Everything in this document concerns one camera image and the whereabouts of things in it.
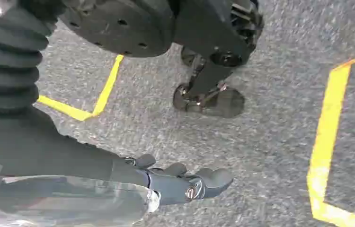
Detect yellow floor tape corner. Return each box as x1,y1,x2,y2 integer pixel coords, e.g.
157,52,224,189
37,54,125,122

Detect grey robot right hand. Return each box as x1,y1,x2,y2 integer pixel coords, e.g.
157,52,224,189
0,107,235,227

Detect black robot leg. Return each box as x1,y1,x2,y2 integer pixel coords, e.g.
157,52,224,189
57,0,265,119

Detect yellow floor tape square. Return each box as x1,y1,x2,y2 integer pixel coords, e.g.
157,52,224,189
306,56,355,227

